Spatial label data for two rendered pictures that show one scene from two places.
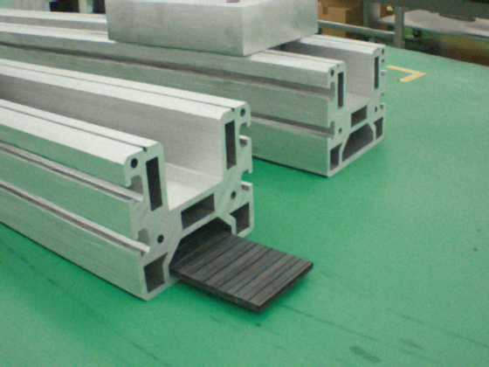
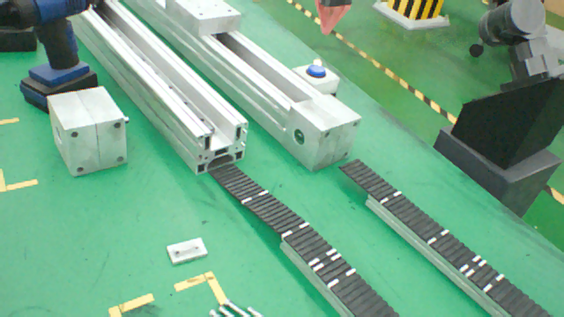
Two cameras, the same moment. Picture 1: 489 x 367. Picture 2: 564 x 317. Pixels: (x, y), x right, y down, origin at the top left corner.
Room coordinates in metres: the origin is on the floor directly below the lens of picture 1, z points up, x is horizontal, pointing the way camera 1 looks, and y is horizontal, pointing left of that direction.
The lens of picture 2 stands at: (1.55, 0.71, 1.31)
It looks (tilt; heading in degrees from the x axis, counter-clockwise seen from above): 38 degrees down; 187
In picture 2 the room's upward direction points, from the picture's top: 12 degrees clockwise
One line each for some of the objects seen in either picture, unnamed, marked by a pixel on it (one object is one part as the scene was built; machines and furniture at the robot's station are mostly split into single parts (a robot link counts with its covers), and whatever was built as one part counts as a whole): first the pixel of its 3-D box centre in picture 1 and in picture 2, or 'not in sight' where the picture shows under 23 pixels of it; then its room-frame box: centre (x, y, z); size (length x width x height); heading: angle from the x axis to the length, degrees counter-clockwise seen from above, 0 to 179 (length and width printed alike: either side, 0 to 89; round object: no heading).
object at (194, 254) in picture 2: not in sight; (187, 251); (1.15, 0.56, 0.78); 0.05 x 0.03 x 0.01; 130
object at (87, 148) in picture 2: (44, 16); (95, 129); (1.00, 0.33, 0.83); 0.11 x 0.10 x 0.10; 139
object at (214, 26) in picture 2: not in sight; (202, 16); (0.56, 0.34, 0.87); 0.16 x 0.11 x 0.07; 52
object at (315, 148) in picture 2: not in sight; (325, 130); (0.83, 0.70, 0.83); 0.12 x 0.09 x 0.10; 142
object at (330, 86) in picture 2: not in sight; (310, 84); (0.64, 0.64, 0.81); 0.10 x 0.08 x 0.06; 142
